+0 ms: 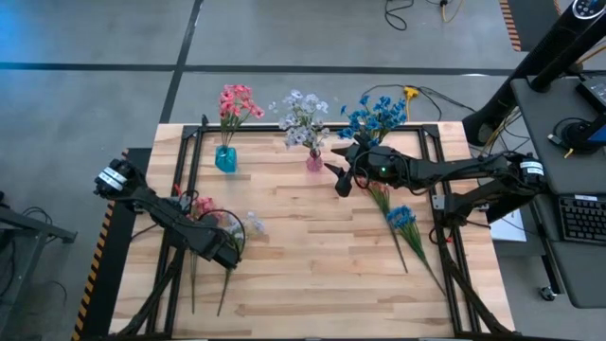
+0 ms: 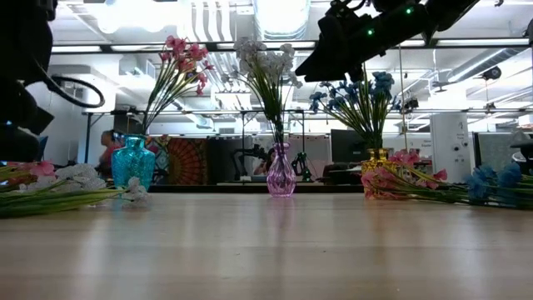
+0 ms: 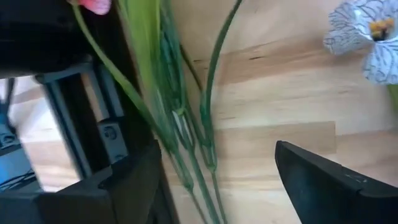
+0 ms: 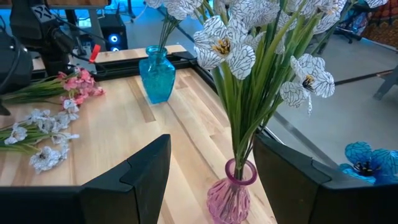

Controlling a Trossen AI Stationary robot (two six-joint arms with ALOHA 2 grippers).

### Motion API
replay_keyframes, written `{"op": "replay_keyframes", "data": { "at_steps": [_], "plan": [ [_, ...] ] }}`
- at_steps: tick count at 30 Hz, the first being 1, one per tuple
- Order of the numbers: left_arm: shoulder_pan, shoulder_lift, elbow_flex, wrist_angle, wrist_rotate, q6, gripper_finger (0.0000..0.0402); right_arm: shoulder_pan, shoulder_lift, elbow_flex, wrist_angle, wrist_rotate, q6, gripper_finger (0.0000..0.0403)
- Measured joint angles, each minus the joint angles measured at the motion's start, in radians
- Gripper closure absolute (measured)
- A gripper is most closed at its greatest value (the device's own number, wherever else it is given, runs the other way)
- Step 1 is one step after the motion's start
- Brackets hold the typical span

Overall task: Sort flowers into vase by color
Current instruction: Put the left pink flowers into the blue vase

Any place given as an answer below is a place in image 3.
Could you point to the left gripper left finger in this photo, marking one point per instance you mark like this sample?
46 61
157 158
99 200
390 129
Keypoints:
136 186

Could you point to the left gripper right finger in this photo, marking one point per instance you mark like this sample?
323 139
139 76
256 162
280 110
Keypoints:
323 193

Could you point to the pink artificial flower bunch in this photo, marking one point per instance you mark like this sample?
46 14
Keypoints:
168 102

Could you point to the white artificial flower bunch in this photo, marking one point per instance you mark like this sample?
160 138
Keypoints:
351 28

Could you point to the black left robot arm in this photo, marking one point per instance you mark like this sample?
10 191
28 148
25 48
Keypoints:
40 31

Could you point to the black aluminium table frame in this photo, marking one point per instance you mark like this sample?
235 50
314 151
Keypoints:
113 137

